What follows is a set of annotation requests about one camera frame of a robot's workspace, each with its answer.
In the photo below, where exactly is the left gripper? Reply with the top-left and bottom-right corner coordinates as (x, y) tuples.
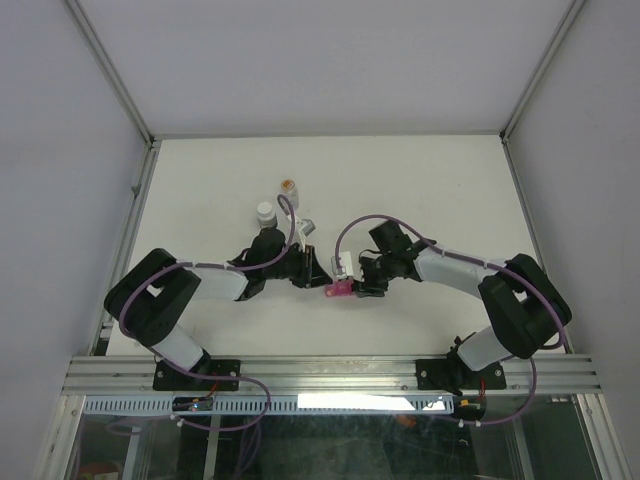
(264, 243), (333, 289)

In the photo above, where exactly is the pink pill organizer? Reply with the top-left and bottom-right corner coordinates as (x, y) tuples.
(324, 278), (354, 298)

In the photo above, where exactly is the white blue pill bottle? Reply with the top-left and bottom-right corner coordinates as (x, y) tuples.
(256, 201), (278, 229)

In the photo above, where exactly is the clear glass pill bottle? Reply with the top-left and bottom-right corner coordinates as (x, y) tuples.
(280, 183), (300, 210)

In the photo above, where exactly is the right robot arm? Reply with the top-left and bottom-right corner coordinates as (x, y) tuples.
(354, 220), (572, 387)

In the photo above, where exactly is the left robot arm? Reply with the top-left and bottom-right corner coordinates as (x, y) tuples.
(103, 227), (332, 389)

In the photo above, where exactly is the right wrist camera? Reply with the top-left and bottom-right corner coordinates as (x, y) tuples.
(331, 251), (355, 281)

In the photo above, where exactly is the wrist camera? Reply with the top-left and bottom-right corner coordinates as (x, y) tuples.
(331, 251), (355, 281)
(294, 217), (316, 250)

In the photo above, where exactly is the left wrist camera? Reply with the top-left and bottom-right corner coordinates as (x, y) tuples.
(294, 217), (316, 250)

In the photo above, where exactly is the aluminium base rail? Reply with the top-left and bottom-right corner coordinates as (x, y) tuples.
(62, 353), (602, 396)

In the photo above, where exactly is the white slotted cable duct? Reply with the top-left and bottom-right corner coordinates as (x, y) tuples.
(84, 393), (454, 417)

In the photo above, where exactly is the left aluminium frame post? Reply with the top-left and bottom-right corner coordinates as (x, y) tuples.
(61, 0), (154, 146)

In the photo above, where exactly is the aluminium frame post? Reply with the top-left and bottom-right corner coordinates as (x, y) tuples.
(500, 0), (589, 143)
(61, 0), (154, 146)

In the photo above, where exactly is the right aluminium frame post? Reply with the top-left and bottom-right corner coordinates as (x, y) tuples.
(500, 0), (589, 143)

